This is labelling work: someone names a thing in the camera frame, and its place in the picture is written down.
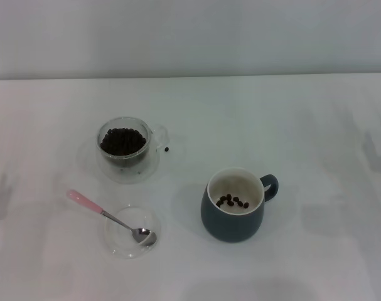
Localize pink-handled metal spoon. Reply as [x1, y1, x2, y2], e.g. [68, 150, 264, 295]
[67, 189, 158, 247]

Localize small clear glass dish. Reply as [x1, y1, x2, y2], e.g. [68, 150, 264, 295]
[104, 205, 162, 260]

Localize few scooped coffee beans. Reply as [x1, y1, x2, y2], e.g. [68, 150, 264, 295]
[215, 194, 250, 209]

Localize coffee bean pile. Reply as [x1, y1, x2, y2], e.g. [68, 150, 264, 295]
[99, 127, 146, 157]

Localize dark green ceramic mug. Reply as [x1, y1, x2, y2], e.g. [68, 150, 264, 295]
[200, 167, 279, 244]

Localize double-wall glass cup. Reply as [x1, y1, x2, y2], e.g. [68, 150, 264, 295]
[95, 116, 169, 169]

